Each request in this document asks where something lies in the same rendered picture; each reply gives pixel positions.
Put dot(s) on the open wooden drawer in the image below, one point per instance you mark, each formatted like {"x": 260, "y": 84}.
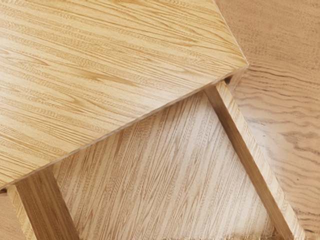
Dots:
{"x": 170, "y": 175}

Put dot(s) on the light wooden cabinet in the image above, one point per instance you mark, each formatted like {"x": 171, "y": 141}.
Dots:
{"x": 105, "y": 75}

